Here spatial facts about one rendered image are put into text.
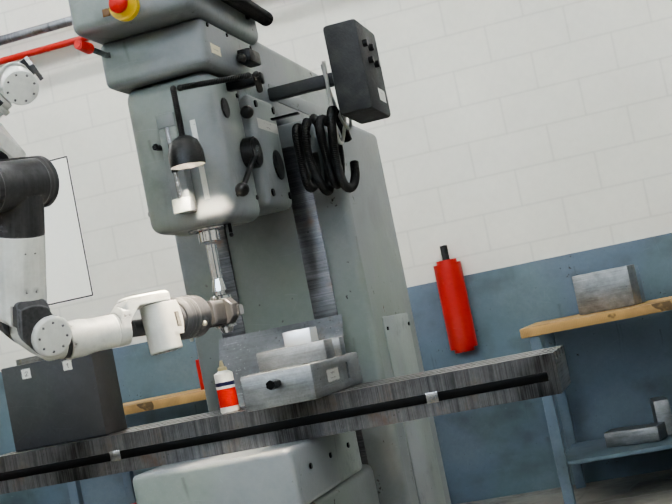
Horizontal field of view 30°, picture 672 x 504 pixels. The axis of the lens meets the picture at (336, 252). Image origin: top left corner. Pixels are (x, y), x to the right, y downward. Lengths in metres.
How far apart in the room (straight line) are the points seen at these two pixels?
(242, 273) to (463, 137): 3.90
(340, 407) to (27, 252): 0.69
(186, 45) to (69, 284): 5.00
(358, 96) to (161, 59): 0.47
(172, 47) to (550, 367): 1.01
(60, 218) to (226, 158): 4.99
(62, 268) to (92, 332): 5.17
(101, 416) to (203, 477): 0.38
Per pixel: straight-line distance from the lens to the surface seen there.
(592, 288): 6.24
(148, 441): 2.68
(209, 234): 2.70
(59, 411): 2.83
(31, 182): 2.31
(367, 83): 2.86
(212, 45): 2.66
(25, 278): 2.33
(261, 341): 3.06
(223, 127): 2.66
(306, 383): 2.45
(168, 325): 2.50
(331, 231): 3.02
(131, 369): 7.41
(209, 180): 2.63
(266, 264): 3.07
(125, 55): 2.70
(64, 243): 7.58
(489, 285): 6.80
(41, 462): 2.79
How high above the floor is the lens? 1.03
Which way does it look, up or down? 4 degrees up
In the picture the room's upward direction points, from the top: 11 degrees counter-clockwise
